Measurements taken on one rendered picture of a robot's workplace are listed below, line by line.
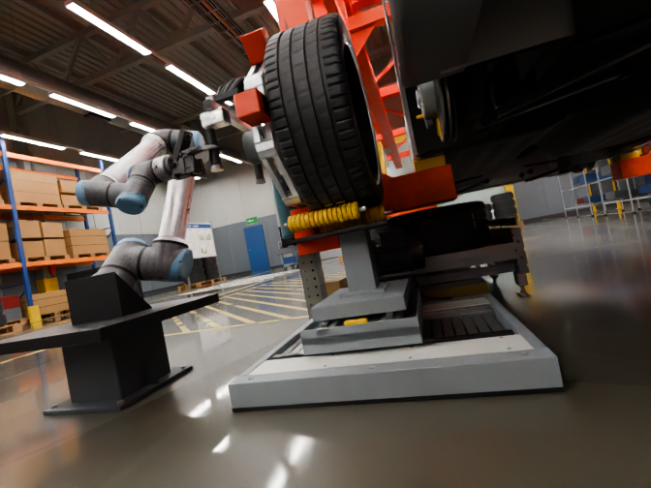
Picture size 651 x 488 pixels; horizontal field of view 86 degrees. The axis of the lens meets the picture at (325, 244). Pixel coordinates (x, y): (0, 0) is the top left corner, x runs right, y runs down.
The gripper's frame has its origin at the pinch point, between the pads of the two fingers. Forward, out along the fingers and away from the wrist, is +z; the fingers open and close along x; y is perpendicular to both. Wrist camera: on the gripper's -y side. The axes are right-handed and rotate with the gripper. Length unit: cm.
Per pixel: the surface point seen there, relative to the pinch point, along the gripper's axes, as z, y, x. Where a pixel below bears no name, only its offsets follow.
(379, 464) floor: 48, 83, 47
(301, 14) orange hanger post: 25, -76, -60
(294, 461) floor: 30, 83, 45
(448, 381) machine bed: 62, 79, 23
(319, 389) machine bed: 30, 78, 23
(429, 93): 73, 0, -10
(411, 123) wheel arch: 67, -7, -57
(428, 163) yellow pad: 71, 12, -61
